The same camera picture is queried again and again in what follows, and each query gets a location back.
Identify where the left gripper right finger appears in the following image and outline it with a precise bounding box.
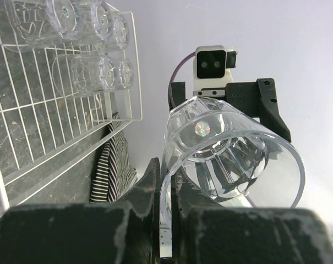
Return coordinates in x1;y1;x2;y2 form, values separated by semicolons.
171;170;333;263

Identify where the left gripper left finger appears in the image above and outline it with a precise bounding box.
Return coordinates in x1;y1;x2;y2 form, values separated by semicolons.
0;158;160;263

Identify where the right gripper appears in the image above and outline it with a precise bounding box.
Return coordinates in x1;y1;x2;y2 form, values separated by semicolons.
167;78;292;144

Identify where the clear cup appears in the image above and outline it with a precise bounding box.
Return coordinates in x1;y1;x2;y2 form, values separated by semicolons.
0;1;83;52
51;54;117;99
161;96;305;226
73;1;113;46
113;58;134;90
105;14;130;52

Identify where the white wire dish rack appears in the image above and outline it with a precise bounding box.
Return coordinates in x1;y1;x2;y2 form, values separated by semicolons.
0;1;143;217

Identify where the striped cloth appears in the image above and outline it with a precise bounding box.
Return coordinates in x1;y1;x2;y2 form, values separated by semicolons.
89;111;138;204

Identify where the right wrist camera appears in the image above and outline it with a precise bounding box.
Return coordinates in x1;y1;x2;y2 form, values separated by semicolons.
193;45;238;91

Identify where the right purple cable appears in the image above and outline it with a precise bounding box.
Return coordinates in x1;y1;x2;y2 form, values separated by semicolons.
168;53;197;83

